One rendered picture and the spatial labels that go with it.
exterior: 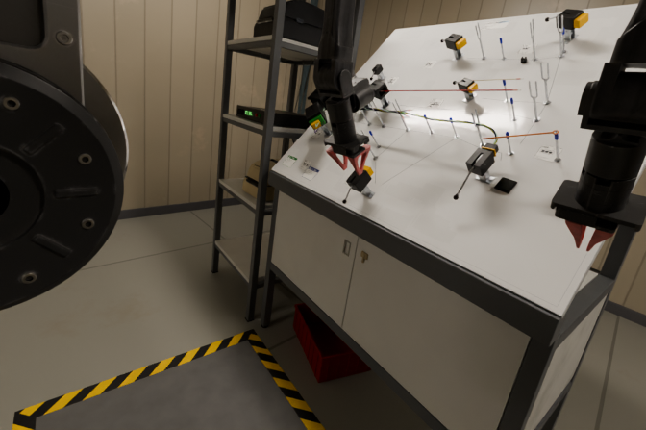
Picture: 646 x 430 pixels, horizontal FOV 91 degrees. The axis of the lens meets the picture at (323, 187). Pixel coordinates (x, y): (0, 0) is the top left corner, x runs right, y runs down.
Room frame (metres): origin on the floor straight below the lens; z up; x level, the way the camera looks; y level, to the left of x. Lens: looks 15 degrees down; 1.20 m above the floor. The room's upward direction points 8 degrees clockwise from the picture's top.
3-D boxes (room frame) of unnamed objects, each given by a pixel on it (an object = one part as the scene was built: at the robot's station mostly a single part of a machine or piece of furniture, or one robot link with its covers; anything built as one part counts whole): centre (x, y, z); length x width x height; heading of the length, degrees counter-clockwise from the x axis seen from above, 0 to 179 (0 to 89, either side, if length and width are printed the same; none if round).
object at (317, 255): (1.25, 0.02, 0.60); 0.55 x 0.02 x 0.39; 40
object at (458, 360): (0.82, -0.33, 0.60); 0.55 x 0.03 x 0.39; 40
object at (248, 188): (1.75, 0.27, 0.76); 0.30 x 0.21 x 0.20; 133
